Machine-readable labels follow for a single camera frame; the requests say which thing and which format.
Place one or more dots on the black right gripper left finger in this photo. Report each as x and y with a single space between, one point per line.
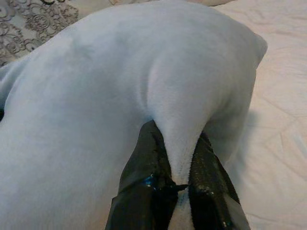
141 191

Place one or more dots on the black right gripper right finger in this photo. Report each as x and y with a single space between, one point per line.
211 191

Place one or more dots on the white quilted bedsheet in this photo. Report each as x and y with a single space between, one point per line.
283 119

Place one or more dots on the grey swirl patterned cloth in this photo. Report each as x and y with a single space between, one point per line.
24 31

